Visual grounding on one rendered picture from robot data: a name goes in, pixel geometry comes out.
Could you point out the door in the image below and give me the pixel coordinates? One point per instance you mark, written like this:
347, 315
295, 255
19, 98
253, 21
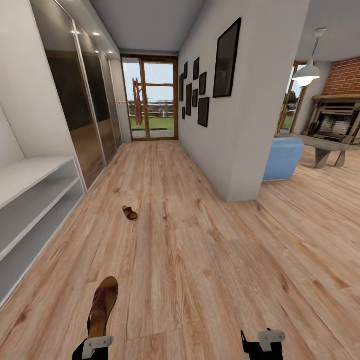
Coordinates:
292, 101
152, 90

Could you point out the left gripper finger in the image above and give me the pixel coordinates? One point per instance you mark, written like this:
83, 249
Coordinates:
80, 348

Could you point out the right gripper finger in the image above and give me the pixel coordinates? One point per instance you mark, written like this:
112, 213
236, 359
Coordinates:
244, 341

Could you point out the sofa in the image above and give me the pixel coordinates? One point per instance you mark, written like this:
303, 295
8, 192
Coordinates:
283, 158

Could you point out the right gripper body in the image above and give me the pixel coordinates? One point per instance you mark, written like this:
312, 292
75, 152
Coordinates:
256, 352

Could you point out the sandal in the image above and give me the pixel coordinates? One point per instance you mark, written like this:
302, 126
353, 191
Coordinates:
131, 215
103, 303

